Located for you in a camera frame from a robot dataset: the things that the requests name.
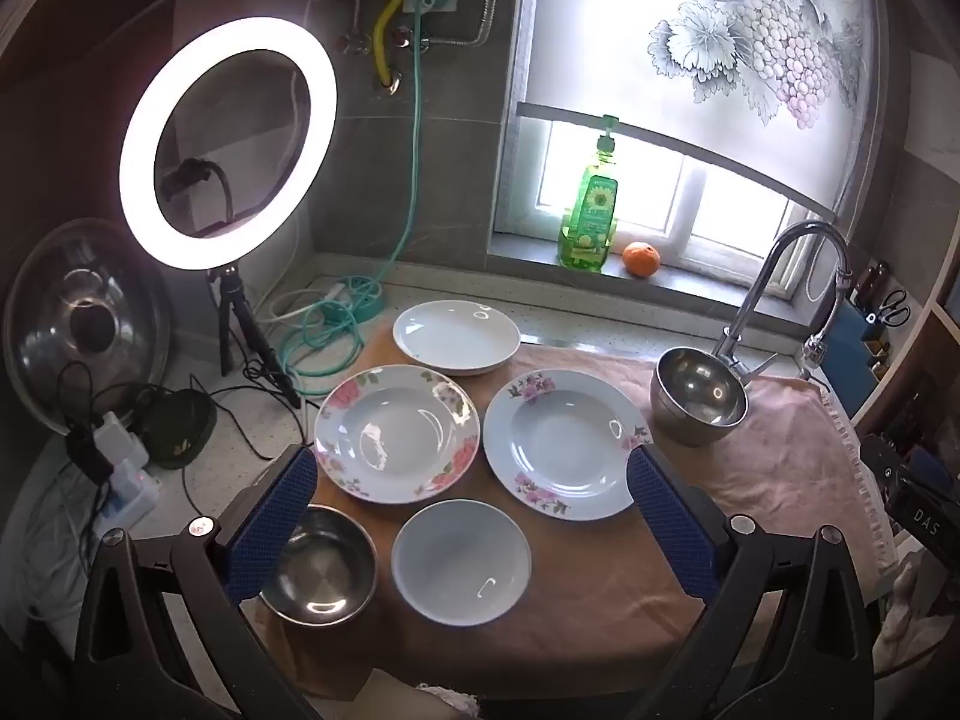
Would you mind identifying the white plate with leaf print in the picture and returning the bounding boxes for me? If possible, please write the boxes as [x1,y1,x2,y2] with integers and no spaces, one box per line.
[392,300,521,377]

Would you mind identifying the small pale blue bowl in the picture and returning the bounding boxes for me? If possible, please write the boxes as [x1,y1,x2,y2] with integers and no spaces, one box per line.
[391,499,533,627]

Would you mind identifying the blue utensil holder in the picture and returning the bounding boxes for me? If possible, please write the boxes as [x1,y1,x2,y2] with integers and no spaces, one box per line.
[840,300,893,383]

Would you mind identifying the black scissors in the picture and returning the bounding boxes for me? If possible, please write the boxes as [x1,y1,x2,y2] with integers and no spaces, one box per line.
[874,289,912,327]

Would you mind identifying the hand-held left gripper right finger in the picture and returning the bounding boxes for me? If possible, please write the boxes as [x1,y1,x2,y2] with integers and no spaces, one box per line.
[626,444,878,720]

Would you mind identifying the pink rose floral plate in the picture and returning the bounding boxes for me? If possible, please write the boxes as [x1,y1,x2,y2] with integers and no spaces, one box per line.
[313,364,482,503]

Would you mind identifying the white window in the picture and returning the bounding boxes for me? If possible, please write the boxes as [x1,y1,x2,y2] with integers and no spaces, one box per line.
[514,116,811,293]

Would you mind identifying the teal power cable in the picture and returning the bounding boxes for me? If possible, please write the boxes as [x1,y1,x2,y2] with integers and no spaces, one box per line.
[281,0,437,398]

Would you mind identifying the white cloth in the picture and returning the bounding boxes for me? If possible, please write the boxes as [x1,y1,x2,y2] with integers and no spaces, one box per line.
[415,682,481,720]

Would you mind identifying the yellow hose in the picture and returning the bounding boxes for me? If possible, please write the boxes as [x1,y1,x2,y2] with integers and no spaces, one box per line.
[373,0,413,87]

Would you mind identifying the purple flower floral plate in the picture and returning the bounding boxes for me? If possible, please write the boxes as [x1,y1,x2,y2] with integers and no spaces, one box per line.
[482,369,655,522]

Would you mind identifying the green dish soap bottle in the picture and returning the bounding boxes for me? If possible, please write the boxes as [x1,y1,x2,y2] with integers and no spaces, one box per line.
[556,114,623,271]

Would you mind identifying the chrome faucet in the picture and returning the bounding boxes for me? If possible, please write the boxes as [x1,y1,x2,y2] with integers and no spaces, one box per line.
[711,219,856,391]

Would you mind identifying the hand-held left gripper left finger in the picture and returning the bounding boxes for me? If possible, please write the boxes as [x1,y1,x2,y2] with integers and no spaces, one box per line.
[73,444,320,720]

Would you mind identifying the white power adapter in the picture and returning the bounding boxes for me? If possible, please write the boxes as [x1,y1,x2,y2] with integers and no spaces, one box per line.
[96,411,149,470]

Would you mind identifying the thin black cable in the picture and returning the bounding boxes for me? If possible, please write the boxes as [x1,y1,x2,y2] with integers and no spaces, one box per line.
[64,360,312,466]

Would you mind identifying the orange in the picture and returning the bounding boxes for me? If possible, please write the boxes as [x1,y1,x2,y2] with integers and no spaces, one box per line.
[622,241,662,278]

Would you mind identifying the dark green round object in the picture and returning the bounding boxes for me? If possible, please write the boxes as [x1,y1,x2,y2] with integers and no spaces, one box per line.
[142,390,218,470]

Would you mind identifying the person's right hand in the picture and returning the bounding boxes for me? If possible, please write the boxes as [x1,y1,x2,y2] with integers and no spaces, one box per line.
[885,551,938,644]

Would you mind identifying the white ring light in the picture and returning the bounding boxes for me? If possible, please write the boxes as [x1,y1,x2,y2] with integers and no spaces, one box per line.
[118,15,340,272]

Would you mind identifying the grape print roller blind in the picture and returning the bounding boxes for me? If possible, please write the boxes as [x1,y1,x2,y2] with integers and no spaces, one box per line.
[517,0,890,218]

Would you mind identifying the glass pot lid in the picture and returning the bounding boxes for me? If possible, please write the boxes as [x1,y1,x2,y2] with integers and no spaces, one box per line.
[4,219,175,436]

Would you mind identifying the pinkish brown towel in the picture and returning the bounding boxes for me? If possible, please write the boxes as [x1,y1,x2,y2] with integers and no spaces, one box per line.
[255,322,897,698]

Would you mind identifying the round teal power strip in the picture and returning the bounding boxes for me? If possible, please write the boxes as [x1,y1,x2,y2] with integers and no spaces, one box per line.
[341,277,387,320]

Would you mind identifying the large steel bowl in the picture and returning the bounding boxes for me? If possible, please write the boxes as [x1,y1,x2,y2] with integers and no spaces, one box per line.
[649,347,749,447]

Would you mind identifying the small steel bowl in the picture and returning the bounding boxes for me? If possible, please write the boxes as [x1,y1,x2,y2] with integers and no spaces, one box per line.
[259,504,378,627]

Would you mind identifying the white power cable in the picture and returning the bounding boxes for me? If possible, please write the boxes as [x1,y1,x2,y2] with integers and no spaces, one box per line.
[259,281,353,331]

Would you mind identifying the white power strip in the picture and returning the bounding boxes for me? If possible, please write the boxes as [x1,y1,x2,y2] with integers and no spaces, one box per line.
[97,465,162,533]

